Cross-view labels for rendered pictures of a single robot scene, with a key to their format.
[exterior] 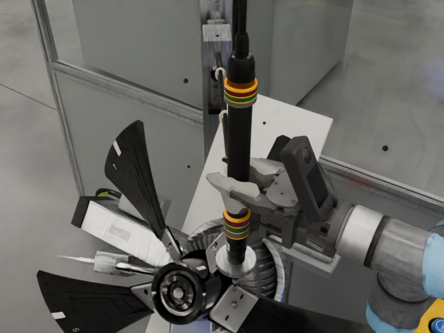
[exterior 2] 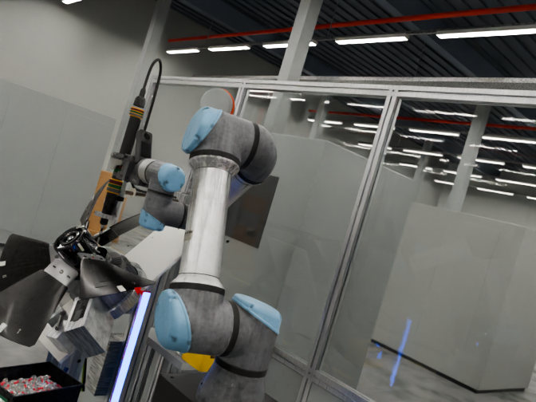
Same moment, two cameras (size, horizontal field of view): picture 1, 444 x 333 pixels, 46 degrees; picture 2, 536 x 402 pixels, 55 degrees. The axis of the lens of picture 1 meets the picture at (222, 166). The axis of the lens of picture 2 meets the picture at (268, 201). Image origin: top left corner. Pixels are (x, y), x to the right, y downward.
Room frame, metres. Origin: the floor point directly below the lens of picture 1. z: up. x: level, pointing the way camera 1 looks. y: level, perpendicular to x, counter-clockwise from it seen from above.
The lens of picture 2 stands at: (-0.92, -0.92, 1.52)
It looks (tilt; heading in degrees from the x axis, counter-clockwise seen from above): 0 degrees down; 15
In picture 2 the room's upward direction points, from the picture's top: 17 degrees clockwise
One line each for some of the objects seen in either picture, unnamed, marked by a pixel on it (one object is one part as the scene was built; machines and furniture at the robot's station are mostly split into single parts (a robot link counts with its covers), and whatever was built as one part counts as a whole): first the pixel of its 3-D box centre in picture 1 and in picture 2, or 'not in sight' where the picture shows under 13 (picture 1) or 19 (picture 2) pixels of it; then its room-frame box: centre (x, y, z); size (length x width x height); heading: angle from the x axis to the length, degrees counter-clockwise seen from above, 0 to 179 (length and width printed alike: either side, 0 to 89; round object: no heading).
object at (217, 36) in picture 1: (217, 43); (181, 201); (1.20, 0.01, 1.41); 0.10 x 0.07 x 0.08; 3
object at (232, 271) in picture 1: (235, 239); (111, 202); (0.59, -0.02, 1.37); 0.09 x 0.07 x 0.10; 3
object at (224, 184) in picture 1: (231, 197); (114, 161); (0.55, -0.01, 1.51); 0.09 x 0.03 x 0.06; 69
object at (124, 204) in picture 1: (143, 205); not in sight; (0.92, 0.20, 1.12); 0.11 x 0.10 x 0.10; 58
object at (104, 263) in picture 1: (108, 264); not in sight; (0.77, 0.27, 1.08); 0.07 x 0.04 x 0.06; 69
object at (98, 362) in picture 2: not in sight; (114, 363); (0.98, -0.01, 0.73); 0.15 x 0.09 x 0.22; 148
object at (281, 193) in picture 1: (304, 215); (138, 170); (0.52, -0.12, 1.50); 0.12 x 0.08 x 0.09; 58
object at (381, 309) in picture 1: (403, 294); (160, 211); (0.45, -0.27, 1.41); 0.11 x 0.08 x 0.11; 133
